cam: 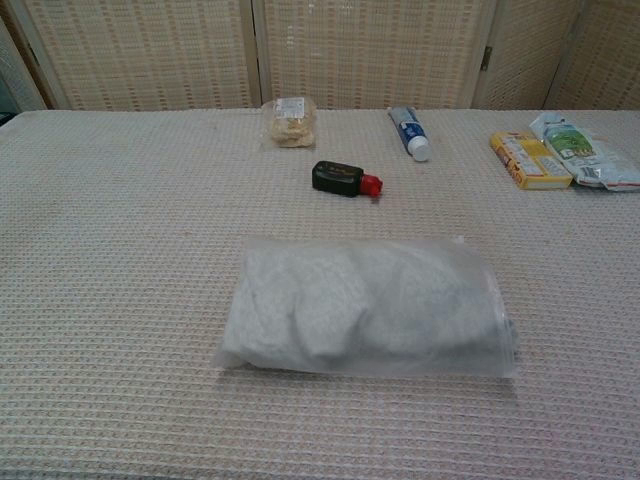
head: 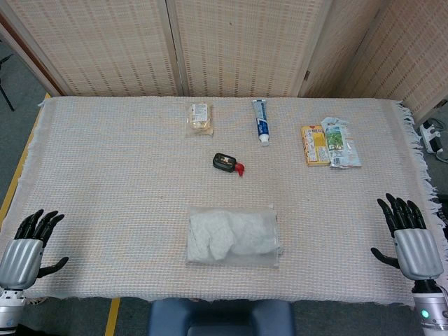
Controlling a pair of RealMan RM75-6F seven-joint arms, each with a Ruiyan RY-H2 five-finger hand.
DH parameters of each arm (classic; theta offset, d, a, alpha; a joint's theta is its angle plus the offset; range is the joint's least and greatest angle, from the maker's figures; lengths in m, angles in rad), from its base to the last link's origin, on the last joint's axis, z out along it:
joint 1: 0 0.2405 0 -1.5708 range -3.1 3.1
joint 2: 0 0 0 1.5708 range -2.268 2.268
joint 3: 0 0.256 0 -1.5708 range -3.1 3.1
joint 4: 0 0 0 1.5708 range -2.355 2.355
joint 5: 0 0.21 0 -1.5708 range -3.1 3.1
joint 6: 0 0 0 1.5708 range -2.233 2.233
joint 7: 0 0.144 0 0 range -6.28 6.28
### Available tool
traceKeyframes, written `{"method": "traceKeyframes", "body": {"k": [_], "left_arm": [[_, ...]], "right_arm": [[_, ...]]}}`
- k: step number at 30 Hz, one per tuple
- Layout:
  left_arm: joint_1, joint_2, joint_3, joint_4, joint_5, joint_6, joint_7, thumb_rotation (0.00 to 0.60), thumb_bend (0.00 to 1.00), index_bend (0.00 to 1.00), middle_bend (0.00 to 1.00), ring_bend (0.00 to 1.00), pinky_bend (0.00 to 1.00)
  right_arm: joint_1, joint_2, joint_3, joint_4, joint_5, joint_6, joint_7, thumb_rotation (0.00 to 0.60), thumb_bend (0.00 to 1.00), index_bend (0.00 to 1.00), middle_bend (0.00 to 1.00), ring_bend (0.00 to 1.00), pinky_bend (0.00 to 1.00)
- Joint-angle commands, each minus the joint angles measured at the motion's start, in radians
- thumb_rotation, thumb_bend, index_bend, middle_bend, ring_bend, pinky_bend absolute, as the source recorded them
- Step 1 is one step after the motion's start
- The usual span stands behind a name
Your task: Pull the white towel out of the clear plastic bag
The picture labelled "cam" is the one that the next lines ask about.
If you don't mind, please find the blue white toothpaste tube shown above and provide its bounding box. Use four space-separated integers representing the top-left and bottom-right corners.
387 105 431 162

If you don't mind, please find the transparent plastic zip bag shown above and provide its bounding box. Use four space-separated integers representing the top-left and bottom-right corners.
214 235 519 380

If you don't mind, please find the yellow cardboard box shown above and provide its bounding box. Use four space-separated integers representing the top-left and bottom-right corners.
489 130 574 192

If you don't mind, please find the clear packet of crackers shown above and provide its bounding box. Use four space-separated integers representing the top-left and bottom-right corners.
261 97 318 150

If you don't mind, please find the wicker folding screen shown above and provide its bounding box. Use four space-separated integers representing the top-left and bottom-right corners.
0 0 640 112

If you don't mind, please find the black and red small device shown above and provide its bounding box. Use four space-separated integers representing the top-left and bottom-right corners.
311 160 385 200

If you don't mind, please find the green white snack package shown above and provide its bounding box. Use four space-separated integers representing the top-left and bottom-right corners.
529 111 640 193

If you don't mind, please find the beige woven tablecloth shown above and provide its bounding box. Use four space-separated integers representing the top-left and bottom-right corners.
0 107 640 480

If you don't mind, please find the white terry towel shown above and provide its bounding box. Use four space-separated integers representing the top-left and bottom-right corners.
222 244 517 364

